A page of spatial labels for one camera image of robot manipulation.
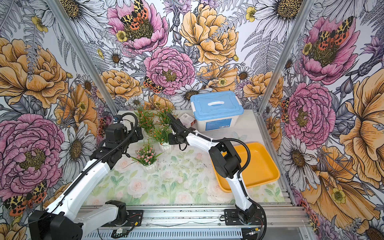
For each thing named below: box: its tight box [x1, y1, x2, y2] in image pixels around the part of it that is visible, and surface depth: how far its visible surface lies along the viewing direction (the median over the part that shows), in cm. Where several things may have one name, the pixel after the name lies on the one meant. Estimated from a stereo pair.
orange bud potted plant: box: [148, 122, 172, 146], surface depth 93 cm
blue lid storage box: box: [190, 90, 244, 132], surface depth 104 cm
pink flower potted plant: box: [130, 143, 163, 174], surface depth 83 cm
